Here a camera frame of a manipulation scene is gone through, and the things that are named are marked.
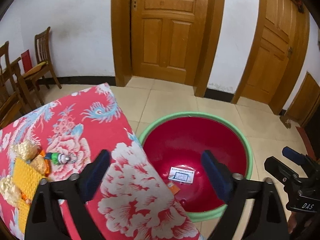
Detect yellow mesh sponge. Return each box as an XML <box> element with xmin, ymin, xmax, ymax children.
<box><xmin>11</xmin><ymin>158</ymin><xmax>45</xmax><ymax>233</ymax></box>

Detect orange peel pieces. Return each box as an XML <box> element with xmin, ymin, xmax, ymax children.
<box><xmin>37</xmin><ymin>149</ymin><xmax>52</xmax><ymax>177</ymax></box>

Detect wooden door with latch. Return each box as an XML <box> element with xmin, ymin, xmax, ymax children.
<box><xmin>240</xmin><ymin>0</ymin><xmax>300</xmax><ymax>105</ymax></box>

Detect cream wrapper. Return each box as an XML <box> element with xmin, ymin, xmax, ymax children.
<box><xmin>0</xmin><ymin>176</ymin><xmax>22</xmax><ymax>205</ymax></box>

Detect plain narrow wooden door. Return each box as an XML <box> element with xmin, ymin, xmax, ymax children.
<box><xmin>286</xmin><ymin>71</ymin><xmax>320</xmax><ymax>128</ymax></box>

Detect wooden chair with cushion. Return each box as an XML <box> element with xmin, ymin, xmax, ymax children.
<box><xmin>21</xmin><ymin>27</ymin><xmax>62</xmax><ymax>90</ymax></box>

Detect red board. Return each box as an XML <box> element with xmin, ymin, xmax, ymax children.
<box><xmin>21</xmin><ymin>50</ymin><xmax>32</xmax><ymax>72</ymax></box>

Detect white medicine box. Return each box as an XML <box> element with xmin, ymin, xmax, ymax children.
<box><xmin>168</xmin><ymin>166</ymin><xmax>194</xmax><ymax>183</ymax></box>

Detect red basin with green rim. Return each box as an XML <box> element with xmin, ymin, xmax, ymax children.
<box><xmin>138</xmin><ymin>112</ymin><xmax>253</xmax><ymax>223</ymax></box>

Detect red floral tablecloth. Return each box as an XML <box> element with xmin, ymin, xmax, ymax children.
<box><xmin>0</xmin><ymin>82</ymin><xmax>204</xmax><ymax>240</ymax></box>

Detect wooden dining table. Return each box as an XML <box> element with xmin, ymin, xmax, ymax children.
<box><xmin>1</xmin><ymin>57</ymin><xmax>24</xmax><ymax>80</ymax></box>

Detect yellow seat cushion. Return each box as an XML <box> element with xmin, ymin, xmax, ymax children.
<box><xmin>24</xmin><ymin>61</ymin><xmax>48</xmax><ymax>75</ymax></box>

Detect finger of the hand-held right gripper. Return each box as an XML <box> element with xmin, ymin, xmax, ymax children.
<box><xmin>264</xmin><ymin>156</ymin><xmax>304</xmax><ymax>188</ymax></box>
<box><xmin>282</xmin><ymin>147</ymin><xmax>320</xmax><ymax>178</ymax></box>

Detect wooden door with lock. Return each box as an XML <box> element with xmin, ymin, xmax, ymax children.
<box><xmin>131</xmin><ymin>0</ymin><xmax>210</xmax><ymax>93</ymax></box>

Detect green white small bottle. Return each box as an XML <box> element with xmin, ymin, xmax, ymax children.
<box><xmin>45</xmin><ymin>152</ymin><xmax>73</xmax><ymax>165</ymax></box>

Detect person's right hand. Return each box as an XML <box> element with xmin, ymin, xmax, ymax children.
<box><xmin>287</xmin><ymin>212</ymin><xmax>307</xmax><ymax>234</ymax></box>

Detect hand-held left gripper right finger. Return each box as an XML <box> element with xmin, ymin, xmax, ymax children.
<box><xmin>200</xmin><ymin>150</ymin><xmax>290</xmax><ymax>240</ymax></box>

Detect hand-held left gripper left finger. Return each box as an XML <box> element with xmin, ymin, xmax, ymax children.
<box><xmin>24</xmin><ymin>149</ymin><xmax>111</xmax><ymax>240</ymax></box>

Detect small orange packet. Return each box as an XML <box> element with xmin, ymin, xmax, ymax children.
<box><xmin>167</xmin><ymin>181</ymin><xmax>181</xmax><ymax>195</ymax></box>

